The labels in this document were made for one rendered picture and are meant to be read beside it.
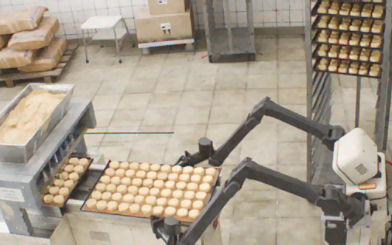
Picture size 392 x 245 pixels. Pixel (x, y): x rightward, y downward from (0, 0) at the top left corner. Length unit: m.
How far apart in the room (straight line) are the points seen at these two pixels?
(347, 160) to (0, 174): 1.52
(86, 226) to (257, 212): 1.46
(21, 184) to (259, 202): 1.96
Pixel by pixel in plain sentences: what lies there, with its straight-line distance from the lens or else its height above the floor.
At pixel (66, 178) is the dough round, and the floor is 0.91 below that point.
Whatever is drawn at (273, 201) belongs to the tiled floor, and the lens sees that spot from 3.94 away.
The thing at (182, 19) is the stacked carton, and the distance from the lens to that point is 5.98.
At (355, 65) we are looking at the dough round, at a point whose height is 1.06.
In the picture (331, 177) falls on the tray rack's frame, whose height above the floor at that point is 0.15.
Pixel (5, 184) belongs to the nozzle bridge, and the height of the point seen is 1.15.
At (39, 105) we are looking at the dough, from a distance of 2.80.
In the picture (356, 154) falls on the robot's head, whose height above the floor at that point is 1.25.
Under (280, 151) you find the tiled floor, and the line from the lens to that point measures 4.42.
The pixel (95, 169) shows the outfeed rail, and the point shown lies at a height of 0.89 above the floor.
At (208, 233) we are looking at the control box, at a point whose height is 0.76.
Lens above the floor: 2.55
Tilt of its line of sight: 35 degrees down
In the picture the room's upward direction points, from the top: 6 degrees counter-clockwise
